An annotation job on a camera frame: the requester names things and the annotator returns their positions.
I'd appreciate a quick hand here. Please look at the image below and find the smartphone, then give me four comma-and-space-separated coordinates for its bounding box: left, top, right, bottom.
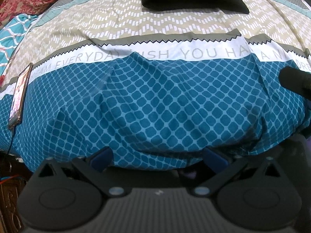
8, 63, 33, 131

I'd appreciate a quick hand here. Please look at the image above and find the patterned bedsheet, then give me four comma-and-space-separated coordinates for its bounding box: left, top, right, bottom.
1, 0, 310, 171

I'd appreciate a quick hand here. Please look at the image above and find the teal lattice pillow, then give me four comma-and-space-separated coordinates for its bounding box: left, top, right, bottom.
0, 14, 38, 75

